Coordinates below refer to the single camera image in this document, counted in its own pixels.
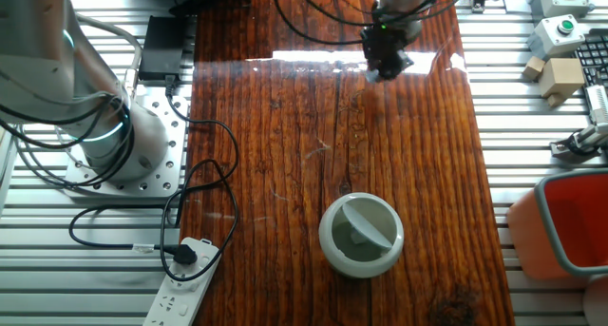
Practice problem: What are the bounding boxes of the black power adapter brick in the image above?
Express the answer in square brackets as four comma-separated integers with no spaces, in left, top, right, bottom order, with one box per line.
[138,15,186,83]

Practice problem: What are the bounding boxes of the white power strip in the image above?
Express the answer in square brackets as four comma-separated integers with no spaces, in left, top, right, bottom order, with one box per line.
[142,237,224,326]

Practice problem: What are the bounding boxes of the black power cord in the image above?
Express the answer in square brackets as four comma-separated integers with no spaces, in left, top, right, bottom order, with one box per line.
[68,81,241,283]

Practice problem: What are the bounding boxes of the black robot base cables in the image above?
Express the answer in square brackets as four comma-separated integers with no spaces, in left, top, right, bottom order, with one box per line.
[0,95,137,194]

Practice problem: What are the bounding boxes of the large wooden block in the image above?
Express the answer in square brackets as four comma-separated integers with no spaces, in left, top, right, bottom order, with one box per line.
[538,57,586,108]

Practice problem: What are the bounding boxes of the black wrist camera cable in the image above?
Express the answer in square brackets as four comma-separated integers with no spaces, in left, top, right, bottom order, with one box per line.
[293,0,460,29]

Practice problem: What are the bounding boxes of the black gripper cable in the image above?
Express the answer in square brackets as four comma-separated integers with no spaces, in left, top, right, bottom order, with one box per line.
[270,0,366,47]

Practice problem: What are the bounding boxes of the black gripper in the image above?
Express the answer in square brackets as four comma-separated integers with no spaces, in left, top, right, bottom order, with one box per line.
[360,25,416,83]

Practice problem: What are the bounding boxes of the thick grey robot cable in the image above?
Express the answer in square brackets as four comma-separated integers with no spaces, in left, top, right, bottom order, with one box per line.
[74,12,144,97]

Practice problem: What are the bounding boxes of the silver ribbed camera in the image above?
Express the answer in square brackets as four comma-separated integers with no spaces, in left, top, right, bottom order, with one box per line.
[583,84,608,125]

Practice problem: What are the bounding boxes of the grey box green button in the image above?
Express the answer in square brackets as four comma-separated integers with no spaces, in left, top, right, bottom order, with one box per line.
[526,14,586,61]

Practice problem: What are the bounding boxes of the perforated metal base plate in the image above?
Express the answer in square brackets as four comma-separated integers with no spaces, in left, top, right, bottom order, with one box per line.
[64,86,191,199]

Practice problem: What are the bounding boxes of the beige round bin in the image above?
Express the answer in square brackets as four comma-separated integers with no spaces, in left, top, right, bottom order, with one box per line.
[582,273,608,326]

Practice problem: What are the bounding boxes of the black keyboard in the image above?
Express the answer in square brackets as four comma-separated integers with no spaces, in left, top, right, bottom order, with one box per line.
[573,33,608,87]

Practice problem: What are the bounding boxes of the wood grain board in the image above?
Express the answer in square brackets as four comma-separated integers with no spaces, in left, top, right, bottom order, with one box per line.
[179,0,517,326]

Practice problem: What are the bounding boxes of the small silver camera on mount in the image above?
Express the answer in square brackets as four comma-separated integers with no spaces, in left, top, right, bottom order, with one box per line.
[550,124,608,163]

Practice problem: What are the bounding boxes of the round white swing-lid trash can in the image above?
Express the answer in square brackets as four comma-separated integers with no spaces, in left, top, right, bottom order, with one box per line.
[317,191,406,279]

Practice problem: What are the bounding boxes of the orange square bin grey rim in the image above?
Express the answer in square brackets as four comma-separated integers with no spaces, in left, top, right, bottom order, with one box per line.
[505,168,608,282]

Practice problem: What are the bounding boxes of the small wooden block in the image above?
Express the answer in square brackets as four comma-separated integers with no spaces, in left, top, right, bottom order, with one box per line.
[522,55,546,82]

